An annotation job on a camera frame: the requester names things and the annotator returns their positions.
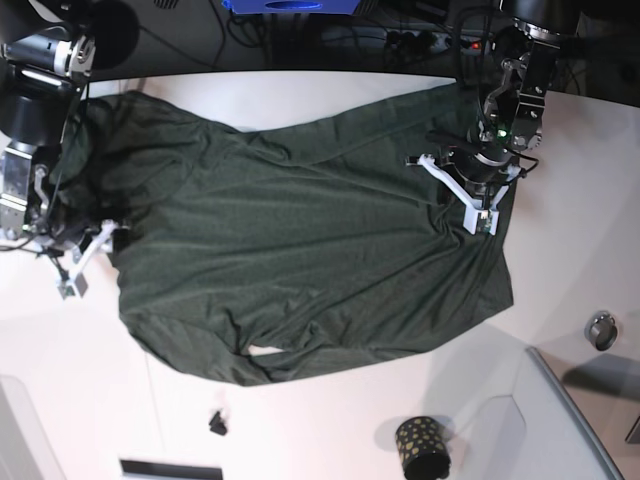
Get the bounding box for dark green t-shirt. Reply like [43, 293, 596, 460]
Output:
[58, 85, 514, 386]

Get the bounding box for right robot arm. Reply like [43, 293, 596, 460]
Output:
[1, 1, 140, 287]

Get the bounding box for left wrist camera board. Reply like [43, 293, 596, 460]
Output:
[463, 205, 500, 236]

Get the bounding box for white rectangular table slot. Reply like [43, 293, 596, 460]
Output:
[119, 459, 224, 480]

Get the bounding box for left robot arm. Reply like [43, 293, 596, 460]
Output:
[427, 1, 581, 209]

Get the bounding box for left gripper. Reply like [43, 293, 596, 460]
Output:
[405, 145, 526, 210]

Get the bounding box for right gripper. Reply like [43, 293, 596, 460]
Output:
[34, 219, 130, 283]

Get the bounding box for blue plastic box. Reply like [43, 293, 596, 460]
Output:
[221, 0, 359, 15]

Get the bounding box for black round stool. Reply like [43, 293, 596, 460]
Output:
[91, 0, 140, 71]

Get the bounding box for small black plastic clip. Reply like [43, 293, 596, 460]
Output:
[208, 410, 228, 437]

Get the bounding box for black cup with gold dots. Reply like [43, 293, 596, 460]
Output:
[395, 416, 451, 480]

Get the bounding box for round metal table grommet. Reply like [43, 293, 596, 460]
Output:
[584, 310, 619, 352]

